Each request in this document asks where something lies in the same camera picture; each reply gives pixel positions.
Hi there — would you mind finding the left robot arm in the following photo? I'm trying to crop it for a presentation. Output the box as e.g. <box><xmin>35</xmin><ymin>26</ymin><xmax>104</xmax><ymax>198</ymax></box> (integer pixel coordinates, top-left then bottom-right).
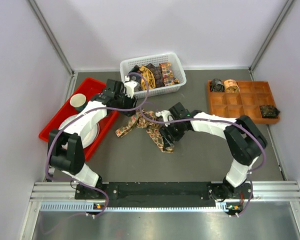
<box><xmin>47</xmin><ymin>79</ymin><xmax>138</xmax><ymax>199</ymax></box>

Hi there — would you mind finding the floral patterned tie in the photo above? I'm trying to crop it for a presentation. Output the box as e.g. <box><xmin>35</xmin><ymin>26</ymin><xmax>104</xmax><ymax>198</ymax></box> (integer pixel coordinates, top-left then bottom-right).
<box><xmin>115</xmin><ymin>109</ymin><xmax>174</xmax><ymax>153</ymax></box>

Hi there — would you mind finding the orange dotted tie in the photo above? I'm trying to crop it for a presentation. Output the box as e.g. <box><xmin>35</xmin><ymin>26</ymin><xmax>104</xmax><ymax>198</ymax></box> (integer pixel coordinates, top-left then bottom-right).
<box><xmin>159</xmin><ymin>62</ymin><xmax>180</xmax><ymax>87</ymax></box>

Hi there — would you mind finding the maroon patterned tie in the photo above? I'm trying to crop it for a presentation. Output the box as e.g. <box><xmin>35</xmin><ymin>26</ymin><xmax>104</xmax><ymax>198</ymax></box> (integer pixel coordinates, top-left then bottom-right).
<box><xmin>146</xmin><ymin>63</ymin><xmax>165</xmax><ymax>88</ymax></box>

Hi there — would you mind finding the white plastic basket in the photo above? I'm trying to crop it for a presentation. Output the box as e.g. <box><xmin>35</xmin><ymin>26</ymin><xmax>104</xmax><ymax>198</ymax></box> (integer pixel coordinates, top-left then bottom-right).
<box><xmin>120</xmin><ymin>52</ymin><xmax>187</xmax><ymax>97</ymax></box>

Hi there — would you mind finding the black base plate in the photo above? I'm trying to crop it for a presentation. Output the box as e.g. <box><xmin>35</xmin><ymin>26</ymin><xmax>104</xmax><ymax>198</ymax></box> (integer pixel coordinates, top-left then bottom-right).
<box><xmin>74</xmin><ymin>181</ymin><xmax>254</xmax><ymax>207</ymax></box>

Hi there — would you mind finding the green mug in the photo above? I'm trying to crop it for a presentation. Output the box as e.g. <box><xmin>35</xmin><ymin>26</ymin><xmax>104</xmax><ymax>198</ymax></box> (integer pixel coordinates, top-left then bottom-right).
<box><xmin>69</xmin><ymin>93</ymin><xmax>87</xmax><ymax>113</ymax></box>

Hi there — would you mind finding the white paper plate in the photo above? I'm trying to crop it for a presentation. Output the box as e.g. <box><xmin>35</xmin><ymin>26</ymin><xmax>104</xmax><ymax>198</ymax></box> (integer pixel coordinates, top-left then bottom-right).
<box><xmin>58</xmin><ymin>114</ymin><xmax>100</xmax><ymax>149</ymax></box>

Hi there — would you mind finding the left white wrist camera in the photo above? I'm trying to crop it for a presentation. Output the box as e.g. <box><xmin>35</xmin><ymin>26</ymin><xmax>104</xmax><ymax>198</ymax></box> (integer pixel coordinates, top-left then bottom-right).
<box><xmin>124</xmin><ymin>75</ymin><xmax>138</xmax><ymax>99</ymax></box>

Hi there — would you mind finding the dark blue patterned tie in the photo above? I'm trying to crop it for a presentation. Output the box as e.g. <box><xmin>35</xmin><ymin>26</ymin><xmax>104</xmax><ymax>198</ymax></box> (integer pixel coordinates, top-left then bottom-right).
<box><xmin>128</xmin><ymin>65</ymin><xmax>141</xmax><ymax>82</ymax></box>

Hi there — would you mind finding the rolled dark green tie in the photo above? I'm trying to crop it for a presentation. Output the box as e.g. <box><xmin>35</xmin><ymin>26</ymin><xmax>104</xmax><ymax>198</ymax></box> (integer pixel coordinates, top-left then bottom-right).
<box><xmin>259</xmin><ymin>104</ymin><xmax>280</xmax><ymax>119</ymax></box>

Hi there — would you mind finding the wooden compartment tray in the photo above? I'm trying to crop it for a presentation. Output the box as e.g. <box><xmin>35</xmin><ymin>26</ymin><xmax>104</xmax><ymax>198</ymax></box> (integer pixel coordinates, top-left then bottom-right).
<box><xmin>206</xmin><ymin>80</ymin><xmax>280</xmax><ymax>125</ymax></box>

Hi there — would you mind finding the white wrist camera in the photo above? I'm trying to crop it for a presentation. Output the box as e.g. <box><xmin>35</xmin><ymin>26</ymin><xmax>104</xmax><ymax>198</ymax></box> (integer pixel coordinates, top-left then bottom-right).
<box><xmin>124</xmin><ymin>75</ymin><xmax>138</xmax><ymax>99</ymax></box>
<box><xmin>155</xmin><ymin>110</ymin><xmax>174</xmax><ymax>127</ymax></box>

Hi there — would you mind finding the yellow patterned tie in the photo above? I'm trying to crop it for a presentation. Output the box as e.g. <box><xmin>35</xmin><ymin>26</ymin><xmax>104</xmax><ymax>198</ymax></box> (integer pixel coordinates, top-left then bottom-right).
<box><xmin>139</xmin><ymin>65</ymin><xmax>156</xmax><ymax>91</ymax></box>

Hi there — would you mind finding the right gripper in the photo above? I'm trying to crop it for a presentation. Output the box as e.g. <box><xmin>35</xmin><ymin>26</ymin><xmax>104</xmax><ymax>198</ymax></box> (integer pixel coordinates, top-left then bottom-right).
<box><xmin>159</xmin><ymin>119</ymin><xmax>185</xmax><ymax>149</ymax></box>

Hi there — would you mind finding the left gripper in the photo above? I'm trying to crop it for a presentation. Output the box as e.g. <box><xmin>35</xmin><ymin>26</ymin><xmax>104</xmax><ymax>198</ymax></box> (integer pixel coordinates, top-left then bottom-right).
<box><xmin>114</xmin><ymin>89</ymin><xmax>138</xmax><ymax>117</ymax></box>

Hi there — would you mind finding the red plastic tray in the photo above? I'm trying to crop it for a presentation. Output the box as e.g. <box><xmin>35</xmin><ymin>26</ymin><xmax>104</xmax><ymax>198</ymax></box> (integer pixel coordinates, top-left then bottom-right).
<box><xmin>38</xmin><ymin>77</ymin><xmax>119</xmax><ymax>162</ymax></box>

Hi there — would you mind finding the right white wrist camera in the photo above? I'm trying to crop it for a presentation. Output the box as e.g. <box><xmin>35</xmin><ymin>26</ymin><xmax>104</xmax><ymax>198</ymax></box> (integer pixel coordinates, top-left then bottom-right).
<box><xmin>155</xmin><ymin>110</ymin><xmax>174</xmax><ymax>127</ymax></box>

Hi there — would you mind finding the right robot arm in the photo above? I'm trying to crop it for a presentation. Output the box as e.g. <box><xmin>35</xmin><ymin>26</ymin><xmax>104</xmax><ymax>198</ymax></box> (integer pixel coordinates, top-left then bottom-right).
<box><xmin>155</xmin><ymin>102</ymin><xmax>268</xmax><ymax>199</ymax></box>

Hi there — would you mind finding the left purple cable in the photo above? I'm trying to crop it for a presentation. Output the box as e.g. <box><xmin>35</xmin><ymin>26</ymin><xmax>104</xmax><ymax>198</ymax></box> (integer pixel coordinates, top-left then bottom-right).
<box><xmin>44</xmin><ymin>72</ymin><xmax>151</xmax><ymax>219</ymax></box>

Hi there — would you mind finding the rolled dark grey tie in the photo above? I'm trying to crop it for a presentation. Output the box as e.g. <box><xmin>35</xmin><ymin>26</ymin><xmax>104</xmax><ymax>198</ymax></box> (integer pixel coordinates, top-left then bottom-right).
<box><xmin>210</xmin><ymin>78</ymin><xmax>225</xmax><ymax>93</ymax></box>

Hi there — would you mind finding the aluminium front rail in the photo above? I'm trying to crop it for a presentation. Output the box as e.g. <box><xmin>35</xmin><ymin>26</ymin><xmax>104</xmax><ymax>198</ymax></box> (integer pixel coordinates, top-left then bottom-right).
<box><xmin>30</xmin><ymin>181</ymin><xmax>300</xmax><ymax>215</ymax></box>

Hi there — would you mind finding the rolled beige tie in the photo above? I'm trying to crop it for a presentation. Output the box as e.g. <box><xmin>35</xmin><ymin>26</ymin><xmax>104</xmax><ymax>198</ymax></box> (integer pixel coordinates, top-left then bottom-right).
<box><xmin>223</xmin><ymin>79</ymin><xmax>240</xmax><ymax>93</ymax></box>

